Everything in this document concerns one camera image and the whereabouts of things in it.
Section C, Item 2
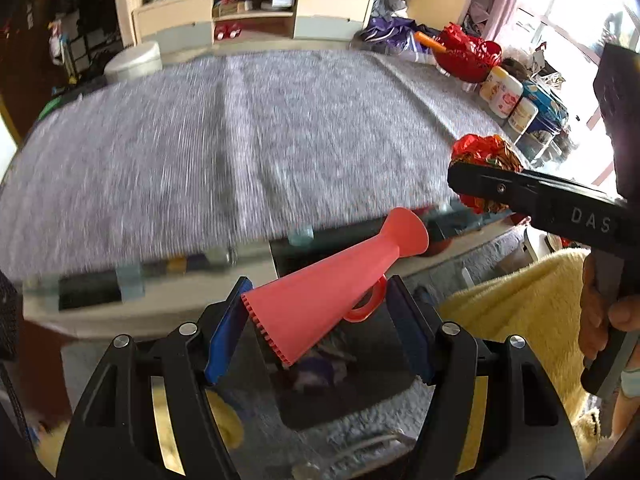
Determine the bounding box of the grey metal waste bin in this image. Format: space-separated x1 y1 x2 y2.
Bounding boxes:
210 305 436 431

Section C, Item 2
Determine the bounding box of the red foil wrapper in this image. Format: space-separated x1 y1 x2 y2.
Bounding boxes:
450 133 525 216

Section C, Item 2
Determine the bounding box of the grey tablecloth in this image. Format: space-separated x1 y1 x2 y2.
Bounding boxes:
0 50 507 281

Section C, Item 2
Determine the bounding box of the glass coffee table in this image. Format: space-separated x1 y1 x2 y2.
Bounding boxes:
0 50 531 341

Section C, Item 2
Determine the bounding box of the person's right forearm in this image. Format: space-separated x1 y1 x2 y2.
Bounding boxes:
610 365 640 438

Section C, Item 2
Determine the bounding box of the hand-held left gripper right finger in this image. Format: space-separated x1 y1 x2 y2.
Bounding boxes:
386 274 587 480

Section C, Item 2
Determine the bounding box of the red plastic funnel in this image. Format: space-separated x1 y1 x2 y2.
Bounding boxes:
241 206 431 367

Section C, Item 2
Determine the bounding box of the red foil basket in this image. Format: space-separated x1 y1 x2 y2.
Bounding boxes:
434 21 503 84

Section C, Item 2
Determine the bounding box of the purple cloth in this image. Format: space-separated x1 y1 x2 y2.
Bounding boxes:
360 16 441 63

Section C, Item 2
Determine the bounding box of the black cable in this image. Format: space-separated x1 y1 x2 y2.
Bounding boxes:
0 360 37 456

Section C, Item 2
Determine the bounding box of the person's right hand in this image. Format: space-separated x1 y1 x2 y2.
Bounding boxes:
578 254 640 362

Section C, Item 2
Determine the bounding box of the black wire rack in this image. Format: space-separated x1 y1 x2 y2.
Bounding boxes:
47 15 126 83

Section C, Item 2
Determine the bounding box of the grey shaggy rug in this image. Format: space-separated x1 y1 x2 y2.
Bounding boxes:
60 340 441 480

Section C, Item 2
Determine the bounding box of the cream television cabinet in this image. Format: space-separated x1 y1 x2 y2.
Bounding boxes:
112 0 376 64

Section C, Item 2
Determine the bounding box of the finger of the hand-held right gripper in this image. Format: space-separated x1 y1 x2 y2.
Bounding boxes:
446 160 618 229

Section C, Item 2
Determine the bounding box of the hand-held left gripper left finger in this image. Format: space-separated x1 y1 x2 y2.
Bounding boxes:
54 275 254 480

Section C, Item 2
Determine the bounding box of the orange stick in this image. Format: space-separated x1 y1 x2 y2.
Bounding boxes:
413 31 447 55

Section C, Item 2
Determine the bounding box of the white jar pink label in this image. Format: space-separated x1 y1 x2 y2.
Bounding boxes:
479 66 524 119

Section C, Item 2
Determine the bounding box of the blue tin bucket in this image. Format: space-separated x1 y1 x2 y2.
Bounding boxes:
517 80 569 162

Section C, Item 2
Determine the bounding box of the white round container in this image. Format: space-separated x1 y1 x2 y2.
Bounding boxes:
104 41 164 81

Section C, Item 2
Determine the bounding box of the small white jar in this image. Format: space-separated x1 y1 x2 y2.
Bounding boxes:
507 97 539 134

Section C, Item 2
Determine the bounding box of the yellow fleece robe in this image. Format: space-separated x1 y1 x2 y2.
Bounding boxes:
40 247 603 480

